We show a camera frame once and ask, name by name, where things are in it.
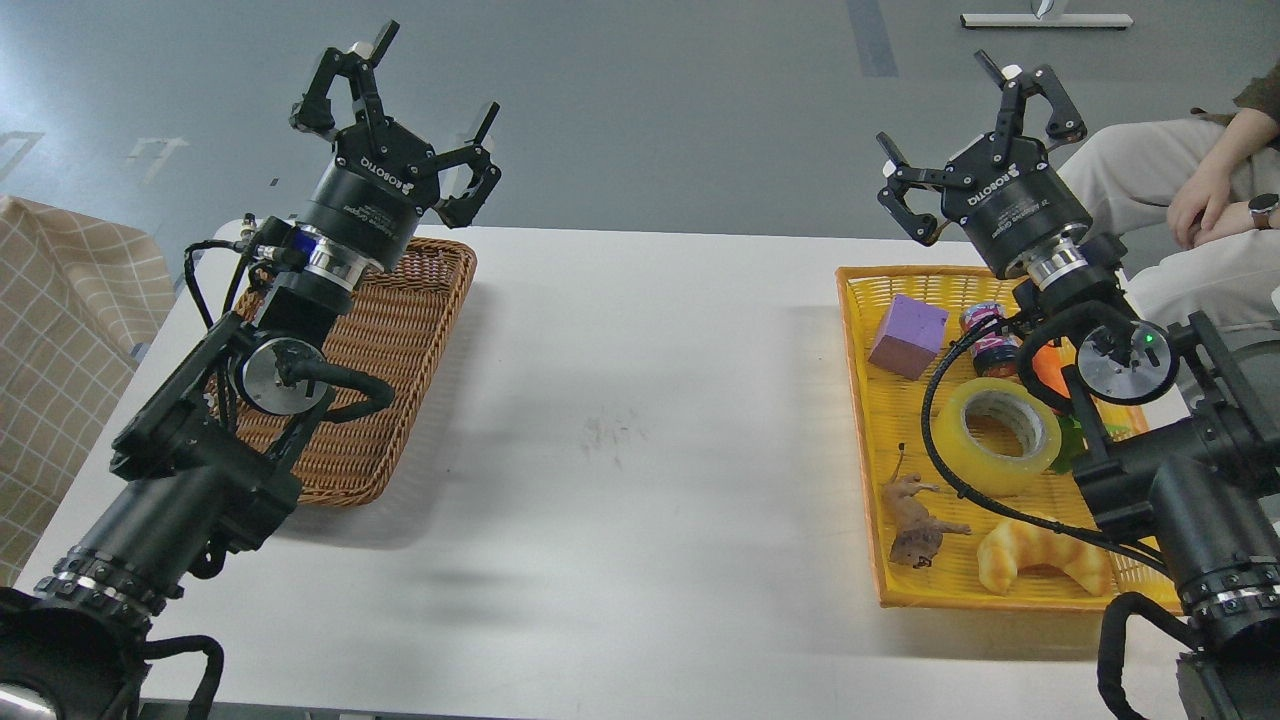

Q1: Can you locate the toy lion figure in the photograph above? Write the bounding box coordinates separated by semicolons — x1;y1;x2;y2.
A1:
882;442;973;569

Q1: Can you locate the toy croissant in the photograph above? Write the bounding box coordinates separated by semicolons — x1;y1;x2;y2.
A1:
975;519;1114;597

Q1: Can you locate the brown wicker basket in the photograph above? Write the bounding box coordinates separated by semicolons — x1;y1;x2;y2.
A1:
206;237;477;507

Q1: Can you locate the white stand base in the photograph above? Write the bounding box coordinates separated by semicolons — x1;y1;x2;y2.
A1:
959;1;1134;31

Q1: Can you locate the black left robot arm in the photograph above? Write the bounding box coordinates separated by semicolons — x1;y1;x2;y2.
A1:
3;20;500;719

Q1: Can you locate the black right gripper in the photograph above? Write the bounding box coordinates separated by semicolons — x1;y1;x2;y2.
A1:
876;50;1094;281

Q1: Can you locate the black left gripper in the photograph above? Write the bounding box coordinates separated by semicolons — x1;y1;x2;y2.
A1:
291;20;502;273

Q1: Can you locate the yellow plastic basket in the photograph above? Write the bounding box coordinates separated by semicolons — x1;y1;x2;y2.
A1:
837;265;1180;612

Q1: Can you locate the toy carrot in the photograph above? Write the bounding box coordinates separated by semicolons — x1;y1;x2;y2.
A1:
1020;343;1146;475

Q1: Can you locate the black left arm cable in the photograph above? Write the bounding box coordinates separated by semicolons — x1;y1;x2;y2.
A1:
184;238;262;331

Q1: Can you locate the beige checkered cloth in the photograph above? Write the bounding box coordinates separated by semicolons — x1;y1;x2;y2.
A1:
1;195;175;585

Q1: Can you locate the small drink can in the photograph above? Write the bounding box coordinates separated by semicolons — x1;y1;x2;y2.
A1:
960;301;1020;378

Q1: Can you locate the yellow tape roll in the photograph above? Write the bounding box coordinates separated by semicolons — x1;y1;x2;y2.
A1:
931;378;1062;498

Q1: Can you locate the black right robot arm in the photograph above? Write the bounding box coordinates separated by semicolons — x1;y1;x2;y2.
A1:
877;51;1279;719

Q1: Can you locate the purple foam cube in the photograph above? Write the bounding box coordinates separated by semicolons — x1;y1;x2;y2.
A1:
868;293;950;380

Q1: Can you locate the seated person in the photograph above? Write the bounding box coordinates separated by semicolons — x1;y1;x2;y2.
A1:
1059;68;1279;333

